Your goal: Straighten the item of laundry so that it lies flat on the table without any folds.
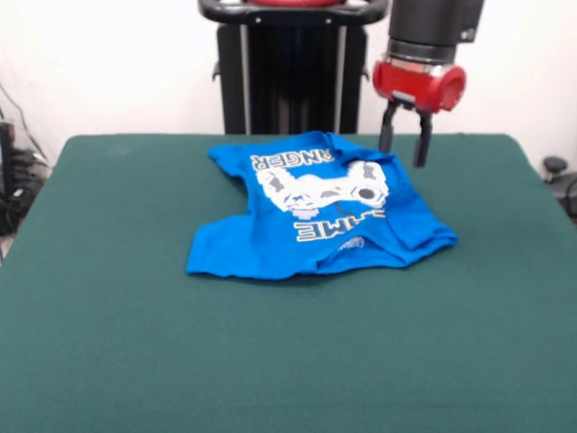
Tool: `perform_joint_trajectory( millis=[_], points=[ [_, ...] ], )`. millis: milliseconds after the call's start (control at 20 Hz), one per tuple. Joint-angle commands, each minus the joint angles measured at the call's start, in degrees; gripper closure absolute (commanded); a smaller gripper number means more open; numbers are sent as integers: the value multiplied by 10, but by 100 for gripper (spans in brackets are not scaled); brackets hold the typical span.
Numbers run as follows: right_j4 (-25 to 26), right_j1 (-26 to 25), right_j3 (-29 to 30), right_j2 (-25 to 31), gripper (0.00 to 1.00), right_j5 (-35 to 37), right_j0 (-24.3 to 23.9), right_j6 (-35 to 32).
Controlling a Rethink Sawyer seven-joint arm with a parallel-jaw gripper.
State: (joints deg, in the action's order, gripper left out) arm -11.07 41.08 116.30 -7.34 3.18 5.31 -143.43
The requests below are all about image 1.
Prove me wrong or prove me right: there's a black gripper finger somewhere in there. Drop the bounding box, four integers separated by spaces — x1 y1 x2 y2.
412 112 435 170
378 101 401 153

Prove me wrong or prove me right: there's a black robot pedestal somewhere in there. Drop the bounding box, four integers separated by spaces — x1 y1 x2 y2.
197 0 389 135

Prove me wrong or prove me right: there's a black electronics box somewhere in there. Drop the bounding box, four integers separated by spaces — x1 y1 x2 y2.
0 120 18 199

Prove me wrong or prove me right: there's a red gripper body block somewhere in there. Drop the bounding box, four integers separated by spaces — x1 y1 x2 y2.
371 52 468 114

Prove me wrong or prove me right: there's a black chair part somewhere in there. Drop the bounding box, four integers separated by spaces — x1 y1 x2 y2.
542 155 577 226

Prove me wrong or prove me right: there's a black cable bundle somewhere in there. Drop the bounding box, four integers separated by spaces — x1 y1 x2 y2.
0 80 53 238

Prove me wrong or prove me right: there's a dark green table cloth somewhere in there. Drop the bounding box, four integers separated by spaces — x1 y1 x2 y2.
0 133 577 433

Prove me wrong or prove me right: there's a blue printed t-shirt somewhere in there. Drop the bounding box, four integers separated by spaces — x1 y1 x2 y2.
186 130 460 281

